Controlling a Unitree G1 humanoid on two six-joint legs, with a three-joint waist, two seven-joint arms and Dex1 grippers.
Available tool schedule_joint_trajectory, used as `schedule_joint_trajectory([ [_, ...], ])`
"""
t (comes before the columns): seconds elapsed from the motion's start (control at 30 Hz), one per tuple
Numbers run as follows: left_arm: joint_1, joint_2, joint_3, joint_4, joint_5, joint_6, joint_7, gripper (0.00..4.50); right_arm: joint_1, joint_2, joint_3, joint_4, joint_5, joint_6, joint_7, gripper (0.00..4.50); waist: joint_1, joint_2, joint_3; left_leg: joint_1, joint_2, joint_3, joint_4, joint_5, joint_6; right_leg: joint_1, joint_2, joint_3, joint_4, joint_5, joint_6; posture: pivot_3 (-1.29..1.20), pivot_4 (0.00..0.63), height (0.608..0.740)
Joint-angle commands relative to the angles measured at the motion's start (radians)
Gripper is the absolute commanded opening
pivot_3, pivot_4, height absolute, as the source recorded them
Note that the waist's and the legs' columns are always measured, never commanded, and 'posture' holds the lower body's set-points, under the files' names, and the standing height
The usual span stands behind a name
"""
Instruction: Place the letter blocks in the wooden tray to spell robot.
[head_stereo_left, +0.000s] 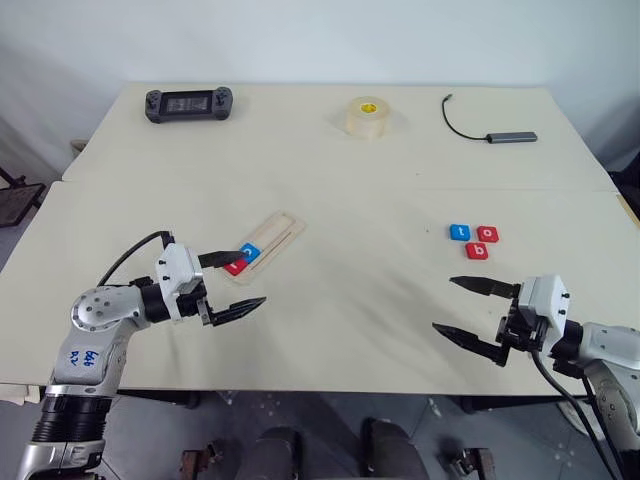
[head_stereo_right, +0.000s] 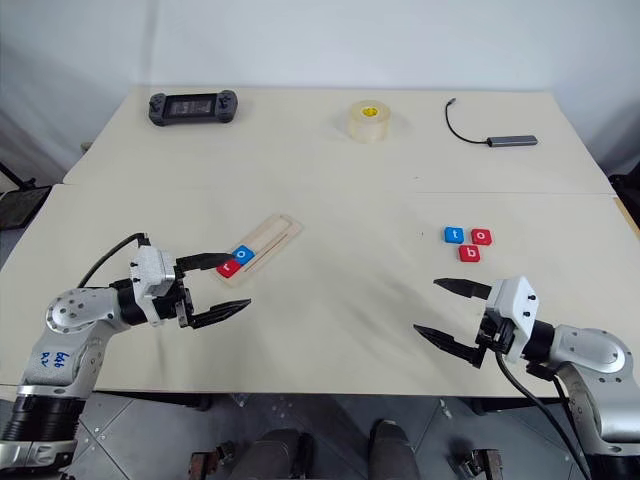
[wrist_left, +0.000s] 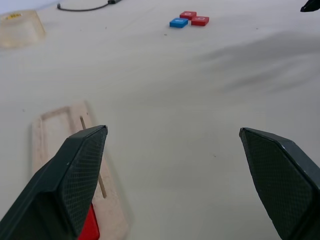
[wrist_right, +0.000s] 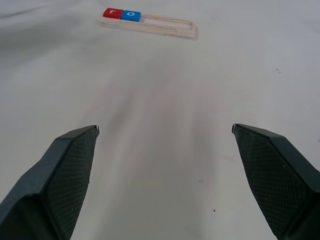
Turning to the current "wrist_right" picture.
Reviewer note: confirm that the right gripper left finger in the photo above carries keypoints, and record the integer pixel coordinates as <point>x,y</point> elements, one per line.
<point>50,190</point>

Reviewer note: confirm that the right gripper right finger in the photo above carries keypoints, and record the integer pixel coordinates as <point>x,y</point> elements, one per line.
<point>282,180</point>

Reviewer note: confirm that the red tile letter r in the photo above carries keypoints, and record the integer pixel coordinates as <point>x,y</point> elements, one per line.
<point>108,14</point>

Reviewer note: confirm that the blue tile letter o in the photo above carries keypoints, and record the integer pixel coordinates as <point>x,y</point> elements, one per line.
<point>136,16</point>

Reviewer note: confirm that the wooden letter tray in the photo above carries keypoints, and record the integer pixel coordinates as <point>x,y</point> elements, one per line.
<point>160,29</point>

